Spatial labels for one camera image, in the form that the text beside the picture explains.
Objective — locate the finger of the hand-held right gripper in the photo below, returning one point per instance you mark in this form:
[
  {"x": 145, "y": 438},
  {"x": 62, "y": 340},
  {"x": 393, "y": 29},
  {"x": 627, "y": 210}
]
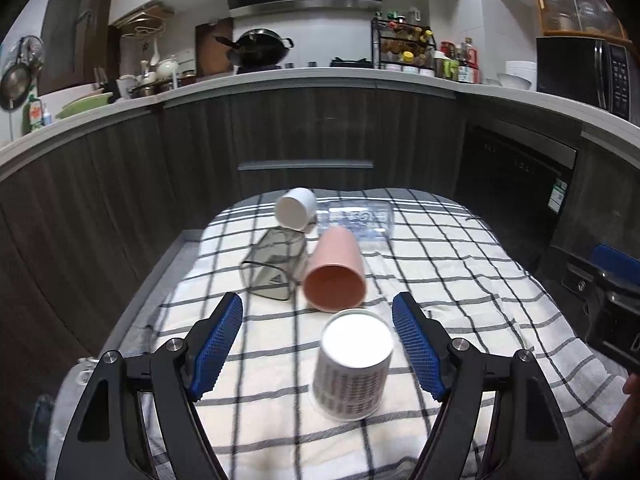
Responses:
[{"x": 617, "y": 260}]

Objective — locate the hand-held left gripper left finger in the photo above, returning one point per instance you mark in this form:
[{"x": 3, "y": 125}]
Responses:
[{"x": 220, "y": 340}]

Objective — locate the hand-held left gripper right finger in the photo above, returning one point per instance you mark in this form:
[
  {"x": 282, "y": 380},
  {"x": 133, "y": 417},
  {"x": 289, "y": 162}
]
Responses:
[{"x": 415, "y": 342}]

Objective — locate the pink cup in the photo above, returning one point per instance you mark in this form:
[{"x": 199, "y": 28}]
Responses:
[{"x": 335, "y": 277}]

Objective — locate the person's right forearm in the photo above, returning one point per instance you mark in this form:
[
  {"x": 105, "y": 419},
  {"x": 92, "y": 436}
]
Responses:
[{"x": 617, "y": 440}]

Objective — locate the white cup with dark print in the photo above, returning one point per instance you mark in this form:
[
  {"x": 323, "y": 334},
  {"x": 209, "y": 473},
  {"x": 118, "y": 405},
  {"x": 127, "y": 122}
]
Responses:
[{"x": 350, "y": 370}]

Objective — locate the smoky transparent cup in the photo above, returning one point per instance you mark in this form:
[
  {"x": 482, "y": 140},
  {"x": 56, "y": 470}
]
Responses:
[{"x": 275, "y": 270}]

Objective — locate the clear cup with blue print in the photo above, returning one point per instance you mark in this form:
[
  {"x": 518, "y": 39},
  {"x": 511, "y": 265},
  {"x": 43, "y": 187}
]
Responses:
[{"x": 357, "y": 221}]

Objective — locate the plain white cup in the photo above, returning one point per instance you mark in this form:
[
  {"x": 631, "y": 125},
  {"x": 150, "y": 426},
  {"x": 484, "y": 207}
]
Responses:
[{"x": 296, "y": 209}]

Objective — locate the person's right hand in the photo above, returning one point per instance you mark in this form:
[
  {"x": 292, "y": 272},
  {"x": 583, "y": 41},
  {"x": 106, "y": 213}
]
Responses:
[{"x": 632, "y": 386}]

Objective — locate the black and white checked cloth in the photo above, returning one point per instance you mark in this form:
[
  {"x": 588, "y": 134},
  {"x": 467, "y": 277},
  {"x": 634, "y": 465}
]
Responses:
[{"x": 465, "y": 300}]

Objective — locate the black built-in dishwasher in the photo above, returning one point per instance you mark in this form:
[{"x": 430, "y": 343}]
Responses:
[{"x": 515, "y": 180}]

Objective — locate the black microwave oven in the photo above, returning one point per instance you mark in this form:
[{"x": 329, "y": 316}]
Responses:
[{"x": 582, "y": 72}]

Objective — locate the stack of white bowls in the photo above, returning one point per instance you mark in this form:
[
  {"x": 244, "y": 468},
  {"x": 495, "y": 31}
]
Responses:
[{"x": 517, "y": 76}]

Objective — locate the group of condiment bottles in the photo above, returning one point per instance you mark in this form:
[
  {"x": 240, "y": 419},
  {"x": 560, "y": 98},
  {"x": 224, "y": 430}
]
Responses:
[{"x": 457, "y": 67}]

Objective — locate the wooden glass-door cabinet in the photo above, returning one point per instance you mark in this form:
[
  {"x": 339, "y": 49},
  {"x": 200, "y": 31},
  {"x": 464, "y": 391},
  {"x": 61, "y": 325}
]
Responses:
[{"x": 580, "y": 5}]

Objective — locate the white pitcher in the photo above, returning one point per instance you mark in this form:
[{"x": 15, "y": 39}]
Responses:
[{"x": 126, "y": 87}]

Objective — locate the green basin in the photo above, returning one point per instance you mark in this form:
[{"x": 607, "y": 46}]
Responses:
[{"x": 85, "y": 105}]

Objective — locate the white teapot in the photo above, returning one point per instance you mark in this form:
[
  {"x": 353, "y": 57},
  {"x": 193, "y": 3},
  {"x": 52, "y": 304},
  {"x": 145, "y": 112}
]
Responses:
[{"x": 167, "y": 67}]

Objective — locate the dark wooden cutting board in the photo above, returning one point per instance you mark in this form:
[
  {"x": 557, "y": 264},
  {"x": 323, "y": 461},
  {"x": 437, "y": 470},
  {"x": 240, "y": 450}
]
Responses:
[{"x": 212, "y": 50}]

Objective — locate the green dish soap bottle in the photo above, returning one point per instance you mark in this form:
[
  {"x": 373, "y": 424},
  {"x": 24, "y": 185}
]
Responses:
[{"x": 35, "y": 115}]

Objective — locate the black wok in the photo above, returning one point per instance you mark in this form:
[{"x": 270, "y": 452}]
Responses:
[{"x": 262, "y": 46}]

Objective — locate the black spice rack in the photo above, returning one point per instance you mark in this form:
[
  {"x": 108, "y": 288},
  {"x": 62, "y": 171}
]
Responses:
[{"x": 402, "y": 42}]

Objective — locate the hanging frying pan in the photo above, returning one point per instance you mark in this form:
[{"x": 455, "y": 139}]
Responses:
[{"x": 15, "y": 82}]

